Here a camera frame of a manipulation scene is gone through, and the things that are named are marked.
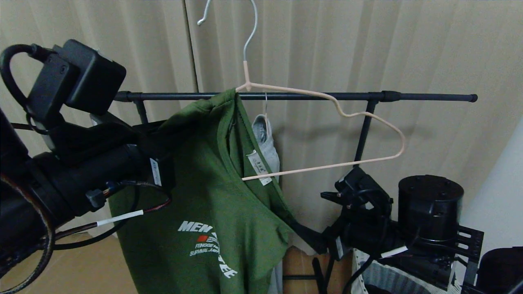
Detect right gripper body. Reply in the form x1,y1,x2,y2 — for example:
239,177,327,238
322,218,399,262

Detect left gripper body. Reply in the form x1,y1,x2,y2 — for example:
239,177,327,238
35,122,177,221

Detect green garment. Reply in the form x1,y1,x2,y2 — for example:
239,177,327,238
107,89,327,294

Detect pale grey shorts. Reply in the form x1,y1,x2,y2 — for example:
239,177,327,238
250,114,283,294

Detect white laundry basket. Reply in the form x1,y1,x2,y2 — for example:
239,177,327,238
351,248,462,294

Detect black clothes rack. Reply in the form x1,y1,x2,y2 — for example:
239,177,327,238
114,91,478,294

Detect beige curtain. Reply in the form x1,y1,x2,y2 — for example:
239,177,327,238
0,0,523,254

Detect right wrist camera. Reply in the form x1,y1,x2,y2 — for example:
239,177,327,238
320,167,393,217

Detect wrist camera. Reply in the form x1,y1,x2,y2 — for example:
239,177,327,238
25,39,127,141
320,167,393,217

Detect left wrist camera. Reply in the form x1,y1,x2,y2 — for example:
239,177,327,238
25,39,127,141

